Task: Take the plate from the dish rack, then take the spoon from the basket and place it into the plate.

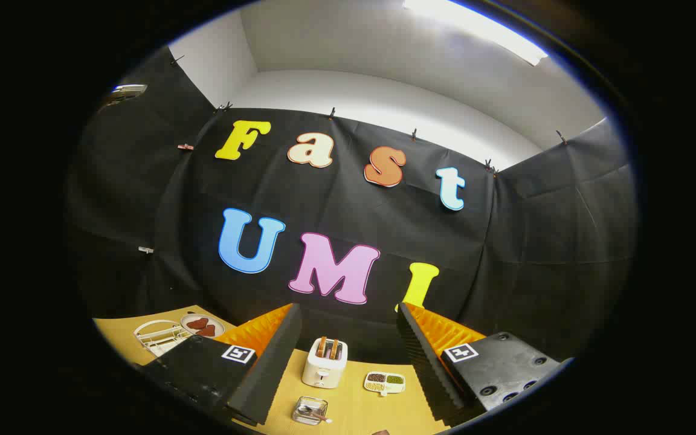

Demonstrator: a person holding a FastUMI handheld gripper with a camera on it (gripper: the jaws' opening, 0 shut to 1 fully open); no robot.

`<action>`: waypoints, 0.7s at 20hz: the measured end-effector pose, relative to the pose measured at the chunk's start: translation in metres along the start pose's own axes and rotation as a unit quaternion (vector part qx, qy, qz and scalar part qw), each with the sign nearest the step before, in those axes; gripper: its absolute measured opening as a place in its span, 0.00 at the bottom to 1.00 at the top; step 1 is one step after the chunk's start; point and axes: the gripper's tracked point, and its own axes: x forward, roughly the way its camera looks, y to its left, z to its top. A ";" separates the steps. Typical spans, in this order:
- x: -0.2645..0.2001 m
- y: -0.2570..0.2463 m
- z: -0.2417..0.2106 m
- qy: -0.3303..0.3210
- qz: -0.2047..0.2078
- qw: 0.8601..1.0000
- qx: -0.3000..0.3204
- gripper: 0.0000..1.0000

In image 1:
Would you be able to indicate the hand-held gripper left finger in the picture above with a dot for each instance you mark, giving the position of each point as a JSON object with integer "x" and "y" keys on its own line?
{"x": 275, "y": 362}

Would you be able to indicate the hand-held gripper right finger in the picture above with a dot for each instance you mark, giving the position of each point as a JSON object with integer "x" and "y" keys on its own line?
{"x": 423, "y": 362}

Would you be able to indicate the white divided dish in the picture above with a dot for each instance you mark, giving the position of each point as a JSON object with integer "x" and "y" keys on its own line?
{"x": 384, "y": 393}

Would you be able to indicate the small beige sausage plate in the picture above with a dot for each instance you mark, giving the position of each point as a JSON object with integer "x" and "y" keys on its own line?
{"x": 220, "y": 327}

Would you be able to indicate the pile of green beans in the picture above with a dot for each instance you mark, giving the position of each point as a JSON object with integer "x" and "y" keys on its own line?
{"x": 395, "y": 379}

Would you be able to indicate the white toaster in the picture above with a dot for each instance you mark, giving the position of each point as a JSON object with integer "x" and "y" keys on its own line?
{"x": 322, "y": 371}

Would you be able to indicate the toast slice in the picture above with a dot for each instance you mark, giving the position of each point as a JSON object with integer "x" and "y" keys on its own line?
{"x": 321, "y": 347}
{"x": 334, "y": 349}

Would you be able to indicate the pile of red beans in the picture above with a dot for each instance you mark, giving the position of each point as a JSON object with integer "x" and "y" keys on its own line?
{"x": 376, "y": 378}

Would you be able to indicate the pile of soybeans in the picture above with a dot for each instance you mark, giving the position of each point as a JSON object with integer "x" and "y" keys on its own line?
{"x": 374, "y": 386}

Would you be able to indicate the red sausage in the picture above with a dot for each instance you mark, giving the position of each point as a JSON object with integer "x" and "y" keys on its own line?
{"x": 198, "y": 323}
{"x": 207, "y": 331}

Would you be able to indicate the black backdrop cloth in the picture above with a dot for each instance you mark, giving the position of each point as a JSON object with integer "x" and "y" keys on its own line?
{"x": 336, "y": 205}

